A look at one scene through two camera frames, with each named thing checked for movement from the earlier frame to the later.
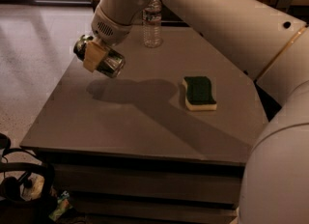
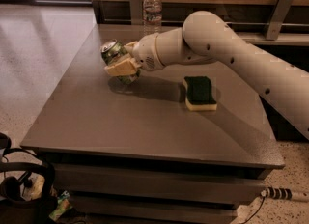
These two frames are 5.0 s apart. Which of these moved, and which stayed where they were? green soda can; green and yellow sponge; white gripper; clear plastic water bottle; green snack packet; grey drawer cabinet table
Moved: green soda can; white gripper
Stayed: clear plastic water bottle; grey drawer cabinet table; green snack packet; green and yellow sponge
